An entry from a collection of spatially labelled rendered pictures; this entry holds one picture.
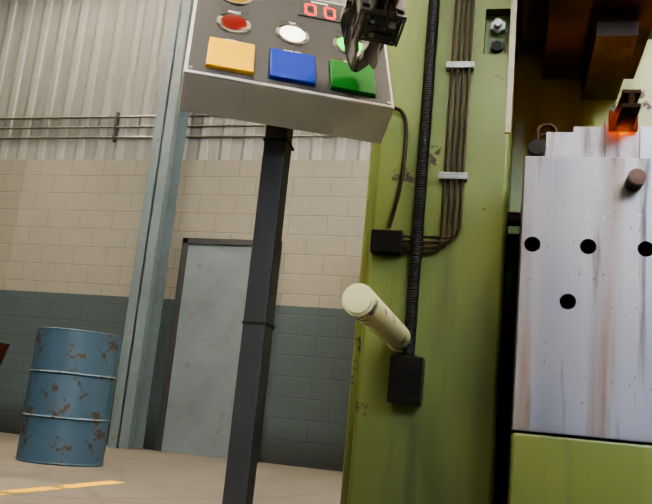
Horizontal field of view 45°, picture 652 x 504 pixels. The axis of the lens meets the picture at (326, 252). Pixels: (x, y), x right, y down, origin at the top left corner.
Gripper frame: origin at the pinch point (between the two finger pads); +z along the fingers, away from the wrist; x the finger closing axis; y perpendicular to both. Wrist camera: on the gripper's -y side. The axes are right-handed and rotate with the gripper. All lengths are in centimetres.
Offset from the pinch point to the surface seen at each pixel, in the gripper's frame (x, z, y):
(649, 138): 50, -1, 7
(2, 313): -192, 680, -417
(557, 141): 37.0, 5.2, 4.6
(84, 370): -69, 400, -184
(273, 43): -13.2, 3.0, -5.2
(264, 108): -13.6, 7.6, 6.3
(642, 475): 47, 23, 57
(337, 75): -2.7, 2.2, 1.5
